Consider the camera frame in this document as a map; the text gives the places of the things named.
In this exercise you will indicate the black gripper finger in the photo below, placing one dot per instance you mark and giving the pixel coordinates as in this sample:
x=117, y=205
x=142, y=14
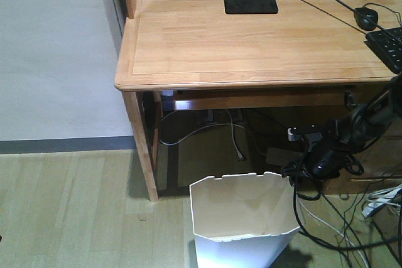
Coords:
x=293, y=169

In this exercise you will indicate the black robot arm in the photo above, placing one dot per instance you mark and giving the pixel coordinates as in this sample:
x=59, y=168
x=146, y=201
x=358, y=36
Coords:
x=331, y=148

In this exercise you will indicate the black keyboard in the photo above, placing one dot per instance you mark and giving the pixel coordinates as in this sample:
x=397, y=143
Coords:
x=386, y=45

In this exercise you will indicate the white power strip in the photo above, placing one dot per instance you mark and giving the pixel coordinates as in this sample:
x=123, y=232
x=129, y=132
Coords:
x=281, y=157

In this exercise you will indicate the black computer mouse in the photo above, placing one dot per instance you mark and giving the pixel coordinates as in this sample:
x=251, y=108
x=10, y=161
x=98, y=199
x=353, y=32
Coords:
x=366, y=18

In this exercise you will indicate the white plastic trash bin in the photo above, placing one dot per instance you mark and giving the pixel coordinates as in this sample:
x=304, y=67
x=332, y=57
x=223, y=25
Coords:
x=242, y=220

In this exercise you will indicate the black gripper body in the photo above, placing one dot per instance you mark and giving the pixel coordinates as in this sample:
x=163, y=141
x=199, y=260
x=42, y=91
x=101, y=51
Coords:
x=323, y=163

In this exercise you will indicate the wooden desk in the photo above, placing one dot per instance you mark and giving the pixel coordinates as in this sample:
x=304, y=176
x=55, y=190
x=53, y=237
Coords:
x=305, y=54

